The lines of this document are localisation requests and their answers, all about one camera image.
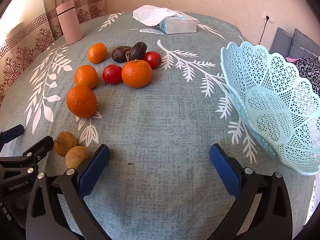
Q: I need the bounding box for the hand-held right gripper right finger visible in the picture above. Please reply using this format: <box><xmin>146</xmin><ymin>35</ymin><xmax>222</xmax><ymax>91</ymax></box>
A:
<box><xmin>209</xmin><ymin>143</ymin><xmax>293</xmax><ymax>240</ymax></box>

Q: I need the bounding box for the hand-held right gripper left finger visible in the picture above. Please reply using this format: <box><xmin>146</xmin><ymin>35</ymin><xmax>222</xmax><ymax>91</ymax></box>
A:
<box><xmin>26</xmin><ymin>144</ymin><xmax>110</xmax><ymax>240</ymax></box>

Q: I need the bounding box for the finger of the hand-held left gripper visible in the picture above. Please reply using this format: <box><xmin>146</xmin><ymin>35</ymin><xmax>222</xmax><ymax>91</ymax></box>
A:
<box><xmin>0</xmin><ymin>135</ymin><xmax>54</xmax><ymax>175</ymax></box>
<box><xmin>0</xmin><ymin>124</ymin><xmax>25</xmax><ymax>153</ymax></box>

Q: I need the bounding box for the orange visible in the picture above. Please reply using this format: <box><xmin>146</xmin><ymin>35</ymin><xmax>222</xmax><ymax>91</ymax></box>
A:
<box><xmin>66</xmin><ymin>85</ymin><xmax>98</xmax><ymax>119</ymax></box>
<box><xmin>74</xmin><ymin>65</ymin><xmax>99</xmax><ymax>90</ymax></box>
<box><xmin>87</xmin><ymin>43</ymin><xmax>108</xmax><ymax>64</ymax></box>
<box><xmin>121</xmin><ymin>59</ymin><xmax>153</xmax><ymax>89</ymax></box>

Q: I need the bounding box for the light blue plastic basket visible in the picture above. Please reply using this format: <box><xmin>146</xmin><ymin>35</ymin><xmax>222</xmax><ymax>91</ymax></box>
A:
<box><xmin>220</xmin><ymin>41</ymin><xmax>320</xmax><ymax>176</ymax></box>

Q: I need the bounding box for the leaf print tablecloth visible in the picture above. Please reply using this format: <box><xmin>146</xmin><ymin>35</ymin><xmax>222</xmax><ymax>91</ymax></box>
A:
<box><xmin>0</xmin><ymin>11</ymin><xmax>317</xmax><ymax>240</ymax></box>

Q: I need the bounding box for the patterned beige curtain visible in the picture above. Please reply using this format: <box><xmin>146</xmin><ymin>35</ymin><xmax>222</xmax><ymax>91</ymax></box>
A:
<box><xmin>0</xmin><ymin>0</ymin><xmax>108</xmax><ymax>105</ymax></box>

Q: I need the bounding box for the red tomato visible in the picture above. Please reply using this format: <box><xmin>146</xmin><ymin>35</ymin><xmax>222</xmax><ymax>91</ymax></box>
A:
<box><xmin>142</xmin><ymin>51</ymin><xmax>162</xmax><ymax>69</ymax></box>
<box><xmin>102</xmin><ymin>64</ymin><xmax>123</xmax><ymax>85</ymax></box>

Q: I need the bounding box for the pink thermos bottle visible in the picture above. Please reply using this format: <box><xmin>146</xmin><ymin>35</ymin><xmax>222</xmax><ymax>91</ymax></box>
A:
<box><xmin>55</xmin><ymin>0</ymin><xmax>83</xmax><ymax>45</ymax></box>

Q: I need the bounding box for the leopard print blanket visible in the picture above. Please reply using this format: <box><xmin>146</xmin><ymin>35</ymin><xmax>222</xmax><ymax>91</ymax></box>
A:
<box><xmin>291</xmin><ymin>56</ymin><xmax>320</xmax><ymax>98</ymax></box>

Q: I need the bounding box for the grey bed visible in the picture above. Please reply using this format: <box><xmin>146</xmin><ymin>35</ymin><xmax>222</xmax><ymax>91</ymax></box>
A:
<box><xmin>269</xmin><ymin>27</ymin><xmax>293</xmax><ymax>57</ymax></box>

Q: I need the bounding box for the grey cushion with white stripe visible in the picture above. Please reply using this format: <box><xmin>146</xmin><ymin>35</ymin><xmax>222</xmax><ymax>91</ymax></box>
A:
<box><xmin>287</xmin><ymin>28</ymin><xmax>320</xmax><ymax>60</ymax></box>

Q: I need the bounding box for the white crumpled tissue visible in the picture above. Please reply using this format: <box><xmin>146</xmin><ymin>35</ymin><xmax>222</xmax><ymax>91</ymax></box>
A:
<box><xmin>132</xmin><ymin>4</ymin><xmax>180</xmax><ymax>27</ymax></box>

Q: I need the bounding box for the black power cable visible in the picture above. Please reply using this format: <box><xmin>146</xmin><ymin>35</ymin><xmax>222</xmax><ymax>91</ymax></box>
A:
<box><xmin>258</xmin><ymin>17</ymin><xmax>269</xmax><ymax>45</ymax></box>

